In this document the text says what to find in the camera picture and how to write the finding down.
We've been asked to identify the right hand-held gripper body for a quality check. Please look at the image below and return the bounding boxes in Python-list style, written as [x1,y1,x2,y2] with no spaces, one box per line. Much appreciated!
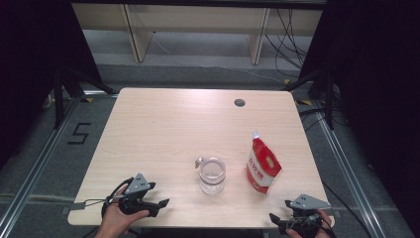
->
[278,193,332,238]

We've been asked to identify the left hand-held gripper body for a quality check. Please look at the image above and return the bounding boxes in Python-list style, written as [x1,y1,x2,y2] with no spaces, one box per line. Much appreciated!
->
[113,173,161,218]

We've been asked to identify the red white spouted pouch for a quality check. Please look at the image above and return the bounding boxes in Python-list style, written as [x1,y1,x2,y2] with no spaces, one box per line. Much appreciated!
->
[246,131,283,195]

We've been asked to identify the clear glass jar with handle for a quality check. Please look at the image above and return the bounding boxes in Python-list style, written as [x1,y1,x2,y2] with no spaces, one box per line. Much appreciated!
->
[194,157,228,196]

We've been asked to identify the person's right hand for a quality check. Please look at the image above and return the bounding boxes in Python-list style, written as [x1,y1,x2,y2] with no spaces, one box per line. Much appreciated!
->
[285,208,333,238]

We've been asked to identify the person's left hand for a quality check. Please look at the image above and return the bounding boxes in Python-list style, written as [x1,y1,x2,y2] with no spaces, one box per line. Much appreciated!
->
[95,184,151,238]

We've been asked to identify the black metal stand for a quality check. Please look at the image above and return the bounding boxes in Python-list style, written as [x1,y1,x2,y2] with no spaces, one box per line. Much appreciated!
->
[281,68,336,131]
[52,67,119,130]

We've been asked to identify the black curtain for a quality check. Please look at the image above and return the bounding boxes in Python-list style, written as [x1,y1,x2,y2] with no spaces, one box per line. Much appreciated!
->
[0,0,104,171]
[297,0,420,234]

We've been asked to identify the light wooden shelf unit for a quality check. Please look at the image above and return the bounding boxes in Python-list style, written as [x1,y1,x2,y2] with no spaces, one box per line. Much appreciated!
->
[71,3,326,65]

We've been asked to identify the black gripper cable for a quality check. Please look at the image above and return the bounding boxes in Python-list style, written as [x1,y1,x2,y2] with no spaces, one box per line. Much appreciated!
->
[100,177,135,220]

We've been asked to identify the black floor cable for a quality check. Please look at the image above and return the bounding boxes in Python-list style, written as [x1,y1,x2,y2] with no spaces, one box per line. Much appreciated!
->
[321,181,374,238]

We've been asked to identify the aluminium floor rail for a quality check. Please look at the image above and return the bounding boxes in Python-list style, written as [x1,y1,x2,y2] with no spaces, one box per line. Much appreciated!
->
[0,96,81,234]
[311,102,388,238]

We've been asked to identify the grey tag on thin wire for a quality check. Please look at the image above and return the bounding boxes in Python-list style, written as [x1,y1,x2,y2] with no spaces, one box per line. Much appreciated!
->
[68,198,110,211]

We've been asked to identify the bundle of black cables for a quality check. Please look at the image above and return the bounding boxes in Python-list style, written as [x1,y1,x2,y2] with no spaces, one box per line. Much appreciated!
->
[264,8,310,79]

